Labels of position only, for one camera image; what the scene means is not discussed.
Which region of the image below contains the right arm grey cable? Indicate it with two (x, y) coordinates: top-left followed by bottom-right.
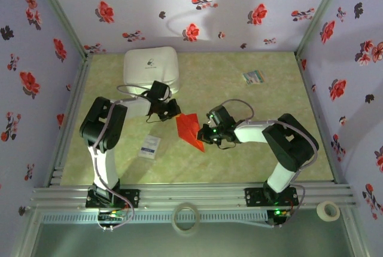
(220, 98), (320, 228)

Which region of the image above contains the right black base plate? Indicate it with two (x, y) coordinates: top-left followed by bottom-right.
(244, 187), (299, 207)

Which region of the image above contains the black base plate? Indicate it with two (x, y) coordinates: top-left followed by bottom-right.
(244, 187), (299, 207)
(86, 188), (141, 209)

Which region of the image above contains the long aluminium mounting rail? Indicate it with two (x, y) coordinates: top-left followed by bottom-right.
(29, 181), (358, 210)

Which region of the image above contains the aluminium corner post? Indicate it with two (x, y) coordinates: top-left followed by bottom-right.
(28, 0), (92, 60)
(294, 0), (351, 59)

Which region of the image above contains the clear tape ring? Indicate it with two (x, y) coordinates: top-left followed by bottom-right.
(171, 201), (201, 237)

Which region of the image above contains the aluminium side rail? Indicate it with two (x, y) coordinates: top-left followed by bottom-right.
(44, 53), (93, 188)
(294, 52), (342, 185)

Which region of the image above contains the small circuit board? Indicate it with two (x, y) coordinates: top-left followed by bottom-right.
(268, 207), (293, 225)
(97, 210), (125, 224)

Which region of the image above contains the white packet with blue band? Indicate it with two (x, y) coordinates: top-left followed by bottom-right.
(138, 134), (162, 160)

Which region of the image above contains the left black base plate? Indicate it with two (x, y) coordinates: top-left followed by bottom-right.
(86, 188), (141, 209)

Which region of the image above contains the left thin black cable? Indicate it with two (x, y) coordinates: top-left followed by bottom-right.
(145, 112), (164, 124)

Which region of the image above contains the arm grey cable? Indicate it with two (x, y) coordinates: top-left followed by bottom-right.
(220, 98), (320, 228)
(89, 84), (156, 231)

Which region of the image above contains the slotted grey cable duct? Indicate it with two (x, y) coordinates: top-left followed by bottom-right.
(40, 210), (269, 225)

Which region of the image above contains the white zip case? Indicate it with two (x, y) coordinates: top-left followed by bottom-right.
(123, 46), (181, 95)

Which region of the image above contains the small teal orange packet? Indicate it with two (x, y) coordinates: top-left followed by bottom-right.
(241, 70), (266, 86)

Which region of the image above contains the white tape roll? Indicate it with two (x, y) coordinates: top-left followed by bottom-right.
(316, 200), (341, 222)

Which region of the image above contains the red paper sheet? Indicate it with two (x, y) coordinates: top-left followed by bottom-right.
(175, 113), (206, 153)

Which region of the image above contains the aluminium frame leg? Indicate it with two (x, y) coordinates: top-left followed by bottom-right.
(341, 209), (370, 257)
(11, 209), (42, 257)

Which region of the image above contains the left arm grey cable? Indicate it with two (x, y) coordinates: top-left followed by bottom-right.
(89, 84), (156, 231)

